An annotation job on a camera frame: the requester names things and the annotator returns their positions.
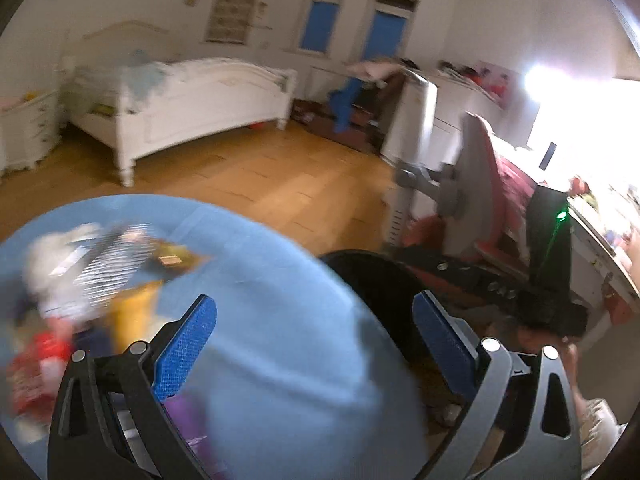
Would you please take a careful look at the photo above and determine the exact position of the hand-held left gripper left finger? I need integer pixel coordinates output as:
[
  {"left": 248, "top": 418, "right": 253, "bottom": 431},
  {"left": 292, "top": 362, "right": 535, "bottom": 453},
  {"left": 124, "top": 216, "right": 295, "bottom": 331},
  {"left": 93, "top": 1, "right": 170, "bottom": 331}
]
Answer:
[{"left": 46, "top": 294, "right": 218, "bottom": 480}]

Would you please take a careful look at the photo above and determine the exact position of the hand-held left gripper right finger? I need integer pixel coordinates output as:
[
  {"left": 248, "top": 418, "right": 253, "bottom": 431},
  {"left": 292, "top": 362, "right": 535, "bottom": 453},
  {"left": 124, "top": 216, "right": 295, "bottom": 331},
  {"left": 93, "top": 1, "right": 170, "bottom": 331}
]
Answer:
[{"left": 413, "top": 289, "right": 584, "bottom": 480}]

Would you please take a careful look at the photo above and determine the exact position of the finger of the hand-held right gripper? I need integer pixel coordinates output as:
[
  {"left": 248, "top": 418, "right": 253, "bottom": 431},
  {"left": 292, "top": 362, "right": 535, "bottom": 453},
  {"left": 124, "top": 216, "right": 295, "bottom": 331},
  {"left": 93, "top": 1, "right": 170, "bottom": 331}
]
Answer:
[{"left": 434, "top": 255, "right": 532, "bottom": 311}]

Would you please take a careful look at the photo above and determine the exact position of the yellow packet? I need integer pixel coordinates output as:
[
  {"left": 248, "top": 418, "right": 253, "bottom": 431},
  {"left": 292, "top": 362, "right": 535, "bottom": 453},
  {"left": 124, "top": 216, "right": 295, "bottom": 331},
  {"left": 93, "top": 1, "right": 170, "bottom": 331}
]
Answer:
[{"left": 107, "top": 282, "right": 164, "bottom": 356}]

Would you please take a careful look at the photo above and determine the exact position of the purple packet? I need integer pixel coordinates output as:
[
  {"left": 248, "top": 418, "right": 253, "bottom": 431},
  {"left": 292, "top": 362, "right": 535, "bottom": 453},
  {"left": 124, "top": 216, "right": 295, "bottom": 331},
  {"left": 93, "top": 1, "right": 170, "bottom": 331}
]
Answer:
[{"left": 165, "top": 394, "right": 212, "bottom": 463}]

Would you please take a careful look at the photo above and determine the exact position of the gold foil wrapper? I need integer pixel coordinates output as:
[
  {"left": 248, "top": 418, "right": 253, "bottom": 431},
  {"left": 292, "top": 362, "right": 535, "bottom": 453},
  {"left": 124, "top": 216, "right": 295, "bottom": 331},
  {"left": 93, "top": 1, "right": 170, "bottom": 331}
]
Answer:
[{"left": 145, "top": 242, "right": 214, "bottom": 282}]

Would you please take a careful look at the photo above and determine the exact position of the silver striped wrapper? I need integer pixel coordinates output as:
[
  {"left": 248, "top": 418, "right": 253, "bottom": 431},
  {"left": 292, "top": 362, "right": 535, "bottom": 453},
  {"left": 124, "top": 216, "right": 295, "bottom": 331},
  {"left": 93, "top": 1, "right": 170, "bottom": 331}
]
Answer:
[{"left": 75, "top": 222, "right": 157, "bottom": 311}]

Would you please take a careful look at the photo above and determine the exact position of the red snack packet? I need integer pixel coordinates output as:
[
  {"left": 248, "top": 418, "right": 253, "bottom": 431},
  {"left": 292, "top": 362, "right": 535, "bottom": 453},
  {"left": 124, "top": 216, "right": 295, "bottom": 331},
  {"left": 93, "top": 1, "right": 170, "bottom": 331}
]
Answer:
[{"left": 7, "top": 330, "right": 76, "bottom": 417}]

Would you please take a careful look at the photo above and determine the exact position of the white tissue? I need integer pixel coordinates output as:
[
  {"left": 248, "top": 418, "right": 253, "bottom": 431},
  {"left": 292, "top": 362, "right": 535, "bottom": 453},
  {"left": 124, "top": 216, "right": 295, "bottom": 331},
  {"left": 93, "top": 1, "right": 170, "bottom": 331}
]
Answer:
[{"left": 25, "top": 225, "right": 106, "bottom": 322}]

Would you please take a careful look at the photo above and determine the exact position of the person's right hand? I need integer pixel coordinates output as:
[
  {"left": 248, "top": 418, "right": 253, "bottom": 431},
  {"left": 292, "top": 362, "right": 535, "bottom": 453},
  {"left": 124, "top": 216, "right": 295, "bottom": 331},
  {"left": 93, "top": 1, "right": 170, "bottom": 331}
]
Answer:
[{"left": 517, "top": 326, "right": 582, "bottom": 363}]

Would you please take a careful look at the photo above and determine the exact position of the white desk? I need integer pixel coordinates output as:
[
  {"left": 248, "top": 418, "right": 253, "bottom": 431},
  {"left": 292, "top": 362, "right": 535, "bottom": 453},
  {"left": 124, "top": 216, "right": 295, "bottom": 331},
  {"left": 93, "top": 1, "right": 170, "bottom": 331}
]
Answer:
[{"left": 567, "top": 180, "right": 640, "bottom": 313}]

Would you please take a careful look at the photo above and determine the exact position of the light blue tablecloth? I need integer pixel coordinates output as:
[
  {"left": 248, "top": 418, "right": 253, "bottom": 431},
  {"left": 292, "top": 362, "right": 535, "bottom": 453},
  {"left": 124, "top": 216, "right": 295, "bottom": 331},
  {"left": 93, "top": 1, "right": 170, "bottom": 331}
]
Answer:
[{"left": 0, "top": 194, "right": 431, "bottom": 480}]

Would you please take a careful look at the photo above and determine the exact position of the grey desk chair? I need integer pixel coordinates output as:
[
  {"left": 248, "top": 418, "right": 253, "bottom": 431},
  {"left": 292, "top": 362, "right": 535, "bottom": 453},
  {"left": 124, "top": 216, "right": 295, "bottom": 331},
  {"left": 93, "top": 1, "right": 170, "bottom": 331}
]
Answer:
[{"left": 385, "top": 112, "right": 532, "bottom": 262}]

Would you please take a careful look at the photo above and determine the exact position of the beige patterned clothing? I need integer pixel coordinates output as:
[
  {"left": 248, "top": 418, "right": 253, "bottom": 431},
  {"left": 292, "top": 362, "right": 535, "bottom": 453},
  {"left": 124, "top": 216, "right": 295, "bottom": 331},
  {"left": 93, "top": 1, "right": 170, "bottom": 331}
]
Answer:
[{"left": 574, "top": 395, "right": 629, "bottom": 480}]

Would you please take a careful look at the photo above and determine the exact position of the white cabinet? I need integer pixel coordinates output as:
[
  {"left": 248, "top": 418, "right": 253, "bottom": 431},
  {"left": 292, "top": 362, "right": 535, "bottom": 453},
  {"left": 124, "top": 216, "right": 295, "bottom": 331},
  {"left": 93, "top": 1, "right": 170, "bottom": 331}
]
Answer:
[{"left": 381, "top": 70, "right": 443, "bottom": 162}]

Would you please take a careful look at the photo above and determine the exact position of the blue hanging clothing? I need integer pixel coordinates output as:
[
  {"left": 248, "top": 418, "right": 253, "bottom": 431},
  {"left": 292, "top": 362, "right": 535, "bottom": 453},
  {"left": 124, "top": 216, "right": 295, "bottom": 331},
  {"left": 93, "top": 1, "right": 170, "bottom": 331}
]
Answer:
[{"left": 327, "top": 77, "right": 364, "bottom": 134}]

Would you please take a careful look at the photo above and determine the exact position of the pink clothes pile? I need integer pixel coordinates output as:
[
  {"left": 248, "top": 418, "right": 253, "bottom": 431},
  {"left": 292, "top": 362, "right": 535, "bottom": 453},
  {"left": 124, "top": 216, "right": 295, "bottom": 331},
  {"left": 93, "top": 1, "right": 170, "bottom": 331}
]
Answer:
[{"left": 344, "top": 59, "right": 402, "bottom": 84}]

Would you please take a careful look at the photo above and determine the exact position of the white bed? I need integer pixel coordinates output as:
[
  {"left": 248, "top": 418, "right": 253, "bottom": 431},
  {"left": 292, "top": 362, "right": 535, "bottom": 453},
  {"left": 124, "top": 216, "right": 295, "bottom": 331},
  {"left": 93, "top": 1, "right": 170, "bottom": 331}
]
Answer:
[{"left": 62, "top": 20, "right": 299, "bottom": 189}]

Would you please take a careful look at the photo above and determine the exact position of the window with blue blind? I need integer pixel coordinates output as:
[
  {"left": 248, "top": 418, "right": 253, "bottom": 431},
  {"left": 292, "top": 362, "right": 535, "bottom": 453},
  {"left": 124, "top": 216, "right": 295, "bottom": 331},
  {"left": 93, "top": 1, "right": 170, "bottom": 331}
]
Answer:
[
  {"left": 299, "top": 0, "right": 351, "bottom": 57},
  {"left": 361, "top": 0, "right": 422, "bottom": 70}
]

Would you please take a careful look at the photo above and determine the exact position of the white nightstand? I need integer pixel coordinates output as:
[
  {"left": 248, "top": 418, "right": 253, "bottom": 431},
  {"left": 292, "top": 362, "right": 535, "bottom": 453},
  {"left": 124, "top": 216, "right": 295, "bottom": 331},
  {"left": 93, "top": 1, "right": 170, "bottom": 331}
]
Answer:
[{"left": 0, "top": 87, "right": 64, "bottom": 177}]

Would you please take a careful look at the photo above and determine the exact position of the light blue blanket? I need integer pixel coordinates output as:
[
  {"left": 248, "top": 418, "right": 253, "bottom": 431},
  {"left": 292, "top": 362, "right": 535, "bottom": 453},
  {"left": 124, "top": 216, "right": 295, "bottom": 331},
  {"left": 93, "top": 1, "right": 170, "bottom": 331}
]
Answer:
[{"left": 117, "top": 50, "right": 169, "bottom": 107}]

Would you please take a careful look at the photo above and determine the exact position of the red wall poster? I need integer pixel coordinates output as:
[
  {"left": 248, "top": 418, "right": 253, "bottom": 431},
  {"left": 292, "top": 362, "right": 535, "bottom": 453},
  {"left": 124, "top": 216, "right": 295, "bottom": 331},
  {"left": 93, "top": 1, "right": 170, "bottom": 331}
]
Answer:
[{"left": 474, "top": 60, "right": 517, "bottom": 107}]

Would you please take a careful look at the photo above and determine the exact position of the beige wall chart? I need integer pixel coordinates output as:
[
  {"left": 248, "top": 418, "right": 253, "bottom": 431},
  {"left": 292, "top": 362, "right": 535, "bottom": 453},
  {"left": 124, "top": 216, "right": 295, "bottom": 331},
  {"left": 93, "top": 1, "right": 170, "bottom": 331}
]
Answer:
[{"left": 205, "top": 0, "right": 266, "bottom": 44}]

